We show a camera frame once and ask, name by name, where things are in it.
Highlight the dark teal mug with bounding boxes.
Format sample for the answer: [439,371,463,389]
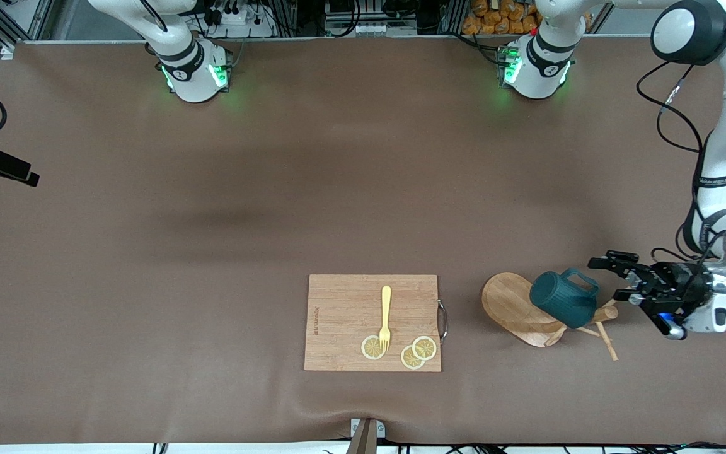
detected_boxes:
[529,267,601,329]

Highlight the lemon slice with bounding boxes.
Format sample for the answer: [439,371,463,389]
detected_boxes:
[412,335,438,361]
[400,345,427,371]
[361,335,388,361]

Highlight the yellow plastic fork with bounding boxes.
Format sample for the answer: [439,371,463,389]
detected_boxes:
[379,286,393,352]

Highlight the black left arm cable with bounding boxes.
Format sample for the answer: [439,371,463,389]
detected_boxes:
[637,59,726,267]

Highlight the wooden mug rack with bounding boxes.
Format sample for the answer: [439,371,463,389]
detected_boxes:
[480,272,620,363]

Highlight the wooden cutting board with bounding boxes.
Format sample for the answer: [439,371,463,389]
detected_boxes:
[304,274,449,373]

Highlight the orange snack bags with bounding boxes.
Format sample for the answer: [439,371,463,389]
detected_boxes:
[462,0,542,36]

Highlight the grey electronics box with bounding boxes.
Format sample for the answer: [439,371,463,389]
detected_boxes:
[324,0,420,37]

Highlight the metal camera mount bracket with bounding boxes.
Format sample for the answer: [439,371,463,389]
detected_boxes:
[345,417,387,454]

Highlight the white power strip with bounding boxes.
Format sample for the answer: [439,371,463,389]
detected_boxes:
[210,5,275,39]

